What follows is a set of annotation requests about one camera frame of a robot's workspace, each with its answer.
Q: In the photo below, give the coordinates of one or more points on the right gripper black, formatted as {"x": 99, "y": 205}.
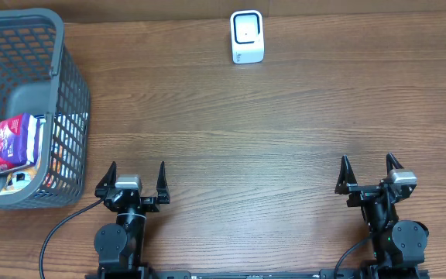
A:
{"x": 345, "y": 184}

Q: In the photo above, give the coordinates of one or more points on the grey plastic shopping basket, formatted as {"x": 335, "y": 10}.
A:
{"x": 38, "y": 76}

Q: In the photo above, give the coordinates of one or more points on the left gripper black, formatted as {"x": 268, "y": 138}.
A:
{"x": 152, "y": 204}

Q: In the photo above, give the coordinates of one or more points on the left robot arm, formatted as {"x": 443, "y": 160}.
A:
{"x": 119, "y": 245}

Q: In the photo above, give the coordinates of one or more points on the white barcode scanner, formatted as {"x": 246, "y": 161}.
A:
{"x": 247, "y": 37}

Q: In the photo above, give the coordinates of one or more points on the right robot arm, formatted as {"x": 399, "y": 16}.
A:
{"x": 398, "y": 245}

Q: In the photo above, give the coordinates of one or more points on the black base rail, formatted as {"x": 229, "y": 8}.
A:
{"x": 319, "y": 274}

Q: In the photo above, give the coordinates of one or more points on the red purple Carefree pack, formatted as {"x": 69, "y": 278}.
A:
{"x": 19, "y": 142}

